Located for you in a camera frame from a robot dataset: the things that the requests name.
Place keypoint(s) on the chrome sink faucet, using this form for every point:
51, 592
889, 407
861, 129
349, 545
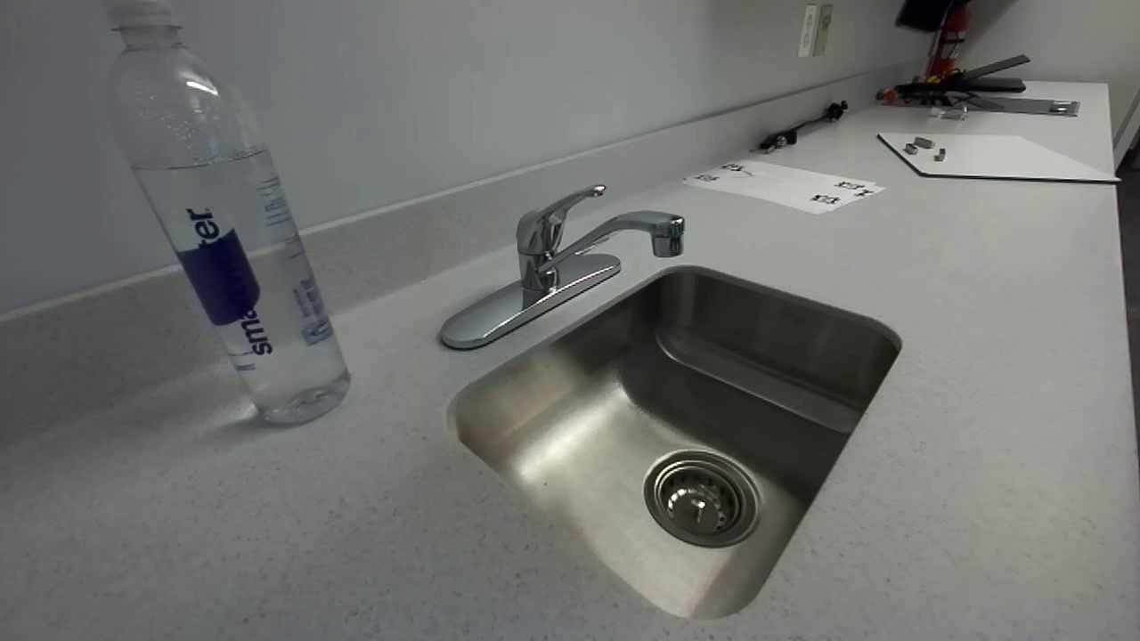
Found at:
547, 279

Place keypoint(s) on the stainless steel sink basin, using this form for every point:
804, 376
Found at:
618, 403

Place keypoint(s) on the metal sink drain strainer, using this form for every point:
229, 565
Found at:
703, 501

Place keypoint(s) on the white paper with markers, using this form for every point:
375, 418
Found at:
785, 187

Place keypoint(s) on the small black tool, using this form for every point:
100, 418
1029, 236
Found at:
806, 126

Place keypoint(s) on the clear plastic water bottle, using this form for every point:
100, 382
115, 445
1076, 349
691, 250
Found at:
236, 272

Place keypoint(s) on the white flat board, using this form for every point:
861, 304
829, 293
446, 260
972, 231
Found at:
997, 157

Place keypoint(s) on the white wall outlet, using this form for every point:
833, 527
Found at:
814, 28

